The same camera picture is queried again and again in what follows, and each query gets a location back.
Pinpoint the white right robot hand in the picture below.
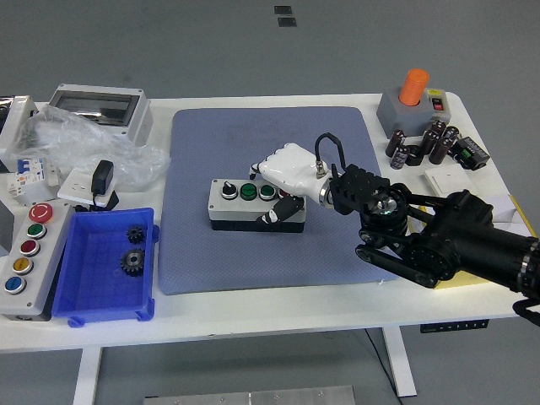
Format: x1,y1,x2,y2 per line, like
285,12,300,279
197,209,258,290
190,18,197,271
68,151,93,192
248,143,328,224

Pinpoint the grey four-control button box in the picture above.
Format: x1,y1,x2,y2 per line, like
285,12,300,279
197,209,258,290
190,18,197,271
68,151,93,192
208,179,307,234

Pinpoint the grey five-button control box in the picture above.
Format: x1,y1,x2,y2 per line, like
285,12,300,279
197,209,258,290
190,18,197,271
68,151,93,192
0,201,75,321

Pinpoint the blue-grey table mat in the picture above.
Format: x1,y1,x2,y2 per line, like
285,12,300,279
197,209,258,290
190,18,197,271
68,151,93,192
158,105,400,295

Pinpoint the orange cylinder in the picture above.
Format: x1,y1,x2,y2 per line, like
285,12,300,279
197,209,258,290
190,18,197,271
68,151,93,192
399,68,430,106

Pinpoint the small black gear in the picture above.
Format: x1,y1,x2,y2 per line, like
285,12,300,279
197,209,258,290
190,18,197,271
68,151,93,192
126,225,148,246

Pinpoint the large black gear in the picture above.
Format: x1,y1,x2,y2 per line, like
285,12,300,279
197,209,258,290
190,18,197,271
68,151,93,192
120,248,147,278

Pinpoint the black module with green terminal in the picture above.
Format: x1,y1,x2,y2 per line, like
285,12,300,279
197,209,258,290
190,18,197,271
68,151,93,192
449,135,491,170

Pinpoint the black power adapter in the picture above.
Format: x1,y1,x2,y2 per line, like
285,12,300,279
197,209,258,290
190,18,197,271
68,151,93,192
90,159,116,208

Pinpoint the clear plastic bag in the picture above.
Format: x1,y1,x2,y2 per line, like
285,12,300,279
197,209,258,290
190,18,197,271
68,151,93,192
10,105,170,189

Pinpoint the white table leg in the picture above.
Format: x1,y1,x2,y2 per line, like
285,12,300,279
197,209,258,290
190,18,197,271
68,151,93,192
381,327,419,397
73,346,104,405

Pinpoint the blue plastic bin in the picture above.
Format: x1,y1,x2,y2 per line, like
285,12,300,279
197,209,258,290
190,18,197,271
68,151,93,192
51,206,160,328

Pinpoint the black table control panel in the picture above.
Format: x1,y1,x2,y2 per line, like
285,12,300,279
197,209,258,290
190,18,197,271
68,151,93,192
420,319,490,334

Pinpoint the grey metal floor plate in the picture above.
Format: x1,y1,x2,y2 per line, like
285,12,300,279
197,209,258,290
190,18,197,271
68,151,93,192
143,386,358,405

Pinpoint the white circuit breaker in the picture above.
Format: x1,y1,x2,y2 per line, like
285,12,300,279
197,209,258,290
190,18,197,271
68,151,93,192
6,156,47,199

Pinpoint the white box with black window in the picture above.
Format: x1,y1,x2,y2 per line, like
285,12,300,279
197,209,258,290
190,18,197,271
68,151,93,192
0,94,39,168

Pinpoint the grey switch box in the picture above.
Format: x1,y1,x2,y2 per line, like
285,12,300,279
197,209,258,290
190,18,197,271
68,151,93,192
376,86,452,138

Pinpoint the black ring core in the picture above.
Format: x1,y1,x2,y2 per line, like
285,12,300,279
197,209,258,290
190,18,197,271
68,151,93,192
405,144,425,167

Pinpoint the white wall switch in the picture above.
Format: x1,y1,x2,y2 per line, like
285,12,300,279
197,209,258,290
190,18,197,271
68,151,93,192
424,166,479,200

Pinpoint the grey enclosure with clear lid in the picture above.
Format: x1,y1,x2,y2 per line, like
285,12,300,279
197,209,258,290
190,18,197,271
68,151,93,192
46,84,152,147

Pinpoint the thin black cable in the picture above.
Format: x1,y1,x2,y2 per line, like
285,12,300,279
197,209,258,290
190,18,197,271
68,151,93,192
364,328,400,397

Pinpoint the white wall socket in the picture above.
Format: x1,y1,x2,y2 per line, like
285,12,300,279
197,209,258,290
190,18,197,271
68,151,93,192
57,168,119,203

